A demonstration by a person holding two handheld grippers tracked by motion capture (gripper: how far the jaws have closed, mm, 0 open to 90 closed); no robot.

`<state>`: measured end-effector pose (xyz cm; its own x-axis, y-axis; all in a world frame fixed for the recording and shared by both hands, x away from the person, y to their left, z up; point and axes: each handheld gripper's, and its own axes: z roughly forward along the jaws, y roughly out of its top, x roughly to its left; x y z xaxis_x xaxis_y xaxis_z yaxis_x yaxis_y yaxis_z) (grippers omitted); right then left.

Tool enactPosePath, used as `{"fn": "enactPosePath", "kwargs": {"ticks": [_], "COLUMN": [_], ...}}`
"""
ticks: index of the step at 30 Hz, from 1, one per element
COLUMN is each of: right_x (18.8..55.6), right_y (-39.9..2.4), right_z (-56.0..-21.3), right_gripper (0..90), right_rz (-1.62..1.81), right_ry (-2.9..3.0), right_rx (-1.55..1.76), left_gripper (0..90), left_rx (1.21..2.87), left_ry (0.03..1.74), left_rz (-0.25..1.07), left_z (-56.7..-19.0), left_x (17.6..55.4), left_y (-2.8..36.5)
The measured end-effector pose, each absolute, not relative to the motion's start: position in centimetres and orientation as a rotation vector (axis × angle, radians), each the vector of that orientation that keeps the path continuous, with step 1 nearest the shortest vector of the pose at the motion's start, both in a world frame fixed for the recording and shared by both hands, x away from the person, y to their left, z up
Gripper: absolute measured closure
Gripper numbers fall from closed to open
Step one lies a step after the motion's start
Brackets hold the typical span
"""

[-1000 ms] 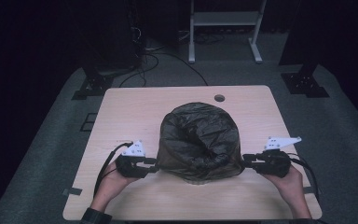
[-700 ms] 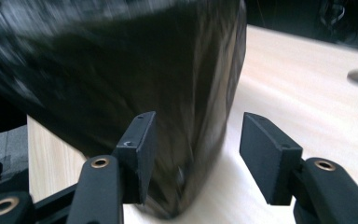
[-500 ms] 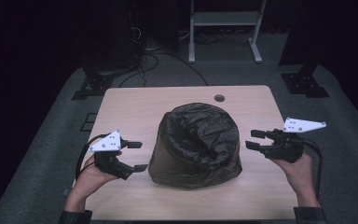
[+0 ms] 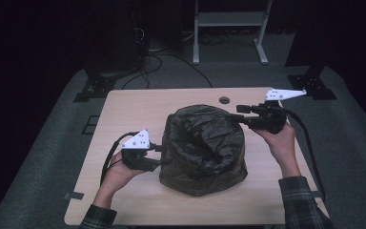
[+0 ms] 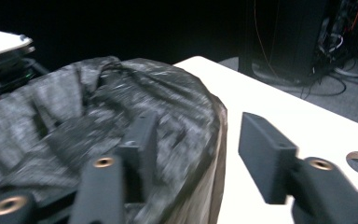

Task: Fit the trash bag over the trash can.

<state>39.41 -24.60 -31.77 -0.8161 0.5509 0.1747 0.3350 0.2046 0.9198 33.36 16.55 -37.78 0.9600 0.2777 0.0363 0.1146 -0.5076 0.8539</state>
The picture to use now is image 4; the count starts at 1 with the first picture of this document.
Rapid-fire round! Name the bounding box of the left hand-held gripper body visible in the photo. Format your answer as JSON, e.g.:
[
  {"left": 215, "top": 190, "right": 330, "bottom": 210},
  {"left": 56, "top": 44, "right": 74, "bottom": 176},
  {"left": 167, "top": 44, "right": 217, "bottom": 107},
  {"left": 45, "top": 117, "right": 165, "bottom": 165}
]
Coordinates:
[{"left": 120, "top": 128, "right": 151, "bottom": 171}]

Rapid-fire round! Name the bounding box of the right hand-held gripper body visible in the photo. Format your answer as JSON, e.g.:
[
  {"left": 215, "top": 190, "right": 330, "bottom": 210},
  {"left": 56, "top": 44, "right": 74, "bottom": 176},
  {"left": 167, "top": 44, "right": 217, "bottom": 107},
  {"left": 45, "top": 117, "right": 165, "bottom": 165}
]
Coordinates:
[{"left": 252, "top": 88, "right": 308, "bottom": 135}]

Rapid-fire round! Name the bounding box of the black plastic garbage bag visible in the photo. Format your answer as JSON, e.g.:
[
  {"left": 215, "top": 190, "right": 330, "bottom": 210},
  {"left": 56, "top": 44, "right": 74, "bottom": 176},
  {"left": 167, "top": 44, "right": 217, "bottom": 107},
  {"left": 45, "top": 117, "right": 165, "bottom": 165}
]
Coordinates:
[{"left": 158, "top": 104, "right": 249, "bottom": 198}]

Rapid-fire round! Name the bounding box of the person's left hand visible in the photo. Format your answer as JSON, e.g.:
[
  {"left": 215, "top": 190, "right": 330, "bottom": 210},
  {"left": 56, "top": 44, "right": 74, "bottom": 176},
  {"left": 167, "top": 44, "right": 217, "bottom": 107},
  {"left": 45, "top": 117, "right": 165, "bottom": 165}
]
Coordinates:
[{"left": 103, "top": 152, "right": 147, "bottom": 195}]

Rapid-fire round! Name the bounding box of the person's right hand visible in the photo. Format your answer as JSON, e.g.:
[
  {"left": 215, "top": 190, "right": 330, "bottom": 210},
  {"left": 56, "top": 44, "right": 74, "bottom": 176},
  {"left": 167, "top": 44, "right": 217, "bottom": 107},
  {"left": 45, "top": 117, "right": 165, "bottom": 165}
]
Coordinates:
[{"left": 253, "top": 122, "right": 298, "bottom": 165}]

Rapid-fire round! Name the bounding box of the white metal stand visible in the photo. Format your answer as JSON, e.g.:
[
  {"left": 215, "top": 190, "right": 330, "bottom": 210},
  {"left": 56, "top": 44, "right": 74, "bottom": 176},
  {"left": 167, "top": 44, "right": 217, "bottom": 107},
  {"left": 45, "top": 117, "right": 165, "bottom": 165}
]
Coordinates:
[{"left": 193, "top": 0, "right": 274, "bottom": 66}]

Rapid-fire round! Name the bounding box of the dark cabinet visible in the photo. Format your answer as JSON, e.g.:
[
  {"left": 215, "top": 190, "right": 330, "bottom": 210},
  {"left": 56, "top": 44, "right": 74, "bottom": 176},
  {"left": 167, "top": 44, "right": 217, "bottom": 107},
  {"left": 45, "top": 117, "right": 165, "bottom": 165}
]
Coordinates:
[{"left": 84, "top": 0, "right": 147, "bottom": 77}]

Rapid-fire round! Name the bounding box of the left hand-held gripper black cable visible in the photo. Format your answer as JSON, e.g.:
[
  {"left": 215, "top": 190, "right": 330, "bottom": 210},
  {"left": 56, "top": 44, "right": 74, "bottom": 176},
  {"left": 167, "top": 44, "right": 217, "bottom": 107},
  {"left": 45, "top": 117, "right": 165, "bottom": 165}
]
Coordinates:
[{"left": 99, "top": 132, "right": 139, "bottom": 187}]

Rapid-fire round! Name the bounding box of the hand-held gripper black cable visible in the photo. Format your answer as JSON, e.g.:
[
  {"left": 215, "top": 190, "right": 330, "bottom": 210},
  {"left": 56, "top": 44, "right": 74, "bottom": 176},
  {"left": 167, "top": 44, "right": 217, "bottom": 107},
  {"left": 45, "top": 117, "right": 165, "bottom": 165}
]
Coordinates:
[
  {"left": 282, "top": 108, "right": 328, "bottom": 201},
  {"left": 99, "top": 132, "right": 139, "bottom": 187}
]

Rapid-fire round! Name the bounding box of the right hand-held gripper black cable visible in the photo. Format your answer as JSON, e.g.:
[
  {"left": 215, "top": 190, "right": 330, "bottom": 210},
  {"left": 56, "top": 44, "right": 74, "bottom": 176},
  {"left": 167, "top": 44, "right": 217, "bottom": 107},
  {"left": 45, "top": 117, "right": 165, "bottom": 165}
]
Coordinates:
[{"left": 282, "top": 108, "right": 328, "bottom": 201}]

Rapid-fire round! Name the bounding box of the black stand with base plate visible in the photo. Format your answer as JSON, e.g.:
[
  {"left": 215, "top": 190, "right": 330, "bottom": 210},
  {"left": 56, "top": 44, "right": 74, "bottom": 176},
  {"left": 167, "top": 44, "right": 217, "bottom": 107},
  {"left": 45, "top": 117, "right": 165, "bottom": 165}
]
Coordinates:
[
  {"left": 72, "top": 68, "right": 117, "bottom": 103},
  {"left": 284, "top": 0, "right": 337, "bottom": 101}
]

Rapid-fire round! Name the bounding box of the black floor cable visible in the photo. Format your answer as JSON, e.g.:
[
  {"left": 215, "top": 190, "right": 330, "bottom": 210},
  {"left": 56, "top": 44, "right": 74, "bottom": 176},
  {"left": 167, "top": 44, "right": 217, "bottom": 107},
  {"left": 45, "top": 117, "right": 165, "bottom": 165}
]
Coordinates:
[{"left": 121, "top": 52, "right": 214, "bottom": 90}]

